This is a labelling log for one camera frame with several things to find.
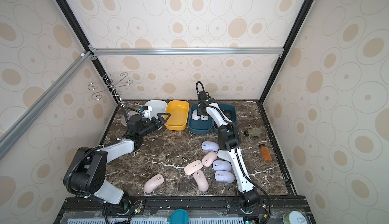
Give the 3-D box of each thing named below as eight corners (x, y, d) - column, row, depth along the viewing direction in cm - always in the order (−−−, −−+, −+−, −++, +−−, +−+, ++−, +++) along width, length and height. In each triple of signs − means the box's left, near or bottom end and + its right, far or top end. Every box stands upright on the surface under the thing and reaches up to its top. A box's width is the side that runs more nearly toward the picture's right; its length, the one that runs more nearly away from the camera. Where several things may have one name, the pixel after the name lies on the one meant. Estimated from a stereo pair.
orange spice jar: (262, 162, 90) (265, 159, 87) (258, 148, 96) (260, 145, 93) (269, 162, 90) (272, 159, 87) (265, 148, 96) (267, 145, 93)
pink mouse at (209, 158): (206, 168, 87) (206, 167, 85) (199, 162, 89) (200, 160, 87) (217, 157, 91) (218, 155, 89) (211, 151, 94) (211, 149, 92)
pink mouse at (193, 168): (187, 177, 85) (186, 175, 83) (183, 170, 87) (182, 168, 85) (203, 166, 89) (203, 164, 87) (199, 160, 91) (199, 158, 89)
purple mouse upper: (201, 151, 95) (201, 148, 92) (201, 144, 98) (201, 141, 95) (218, 151, 95) (219, 148, 92) (218, 144, 98) (218, 141, 95)
